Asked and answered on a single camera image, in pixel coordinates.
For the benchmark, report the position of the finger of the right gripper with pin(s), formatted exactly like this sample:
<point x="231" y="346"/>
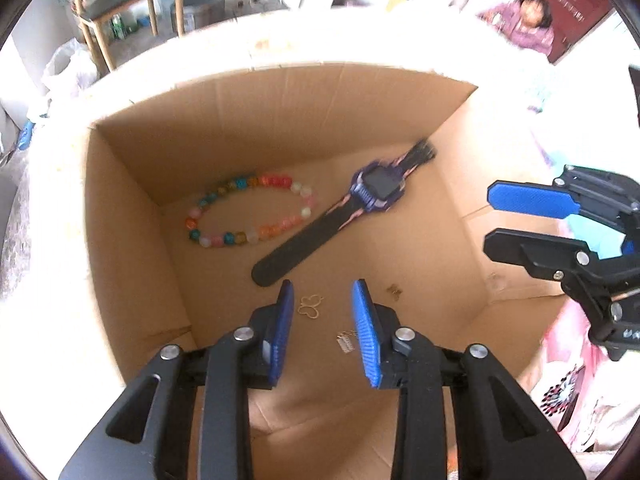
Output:
<point x="528" y="198"/>
<point x="543" y="256"/>

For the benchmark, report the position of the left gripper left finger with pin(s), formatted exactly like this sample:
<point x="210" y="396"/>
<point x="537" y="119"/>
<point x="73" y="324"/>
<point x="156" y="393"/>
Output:
<point x="279" y="331"/>

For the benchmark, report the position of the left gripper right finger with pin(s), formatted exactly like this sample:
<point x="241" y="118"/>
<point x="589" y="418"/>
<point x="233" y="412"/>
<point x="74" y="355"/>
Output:
<point x="366" y="327"/>

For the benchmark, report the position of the gold butterfly outline pendant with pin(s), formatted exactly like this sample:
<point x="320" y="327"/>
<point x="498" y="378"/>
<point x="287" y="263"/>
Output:
<point x="309" y="306"/>

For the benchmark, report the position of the pink strap smart watch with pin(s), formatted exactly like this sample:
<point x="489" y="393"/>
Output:
<point x="374" y="188"/>

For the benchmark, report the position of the small gold butterfly charm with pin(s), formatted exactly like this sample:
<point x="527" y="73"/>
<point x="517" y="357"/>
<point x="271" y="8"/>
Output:
<point x="395" y="291"/>

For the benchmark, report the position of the pink floral quilt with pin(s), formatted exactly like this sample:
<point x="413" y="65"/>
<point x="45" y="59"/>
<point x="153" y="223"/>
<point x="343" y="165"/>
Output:
<point x="589" y="399"/>

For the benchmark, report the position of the brown cardboard box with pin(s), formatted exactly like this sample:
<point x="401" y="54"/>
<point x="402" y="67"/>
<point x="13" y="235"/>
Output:
<point x="155" y="194"/>

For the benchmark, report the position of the seated woman in purple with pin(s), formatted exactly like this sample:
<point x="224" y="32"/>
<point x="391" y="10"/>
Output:
<point x="525" y="23"/>

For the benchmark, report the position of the dark red door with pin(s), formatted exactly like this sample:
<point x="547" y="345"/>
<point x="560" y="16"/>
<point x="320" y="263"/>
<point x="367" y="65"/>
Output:
<point x="572" y="20"/>

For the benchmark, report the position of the white plastic bag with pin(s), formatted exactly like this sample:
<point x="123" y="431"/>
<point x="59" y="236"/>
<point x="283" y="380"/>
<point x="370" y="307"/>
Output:
<point x="71" y="67"/>

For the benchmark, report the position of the wooden chair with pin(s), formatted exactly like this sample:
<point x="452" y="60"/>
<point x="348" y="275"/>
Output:
<point x="92" y="17"/>

